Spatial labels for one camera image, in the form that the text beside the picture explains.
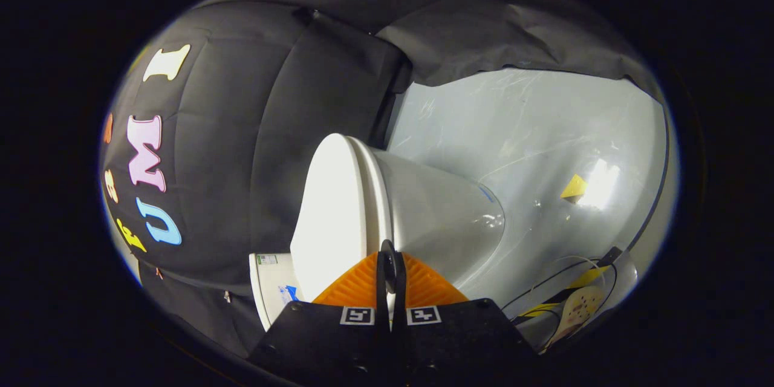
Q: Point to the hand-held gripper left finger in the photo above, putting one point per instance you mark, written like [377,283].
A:
[383,290]

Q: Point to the white toilet bowl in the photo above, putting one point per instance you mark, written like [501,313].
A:
[441,211]

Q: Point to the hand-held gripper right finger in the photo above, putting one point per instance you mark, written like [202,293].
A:
[400,290]

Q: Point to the yellow floor tape piece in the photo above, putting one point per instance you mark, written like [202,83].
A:
[574,187]

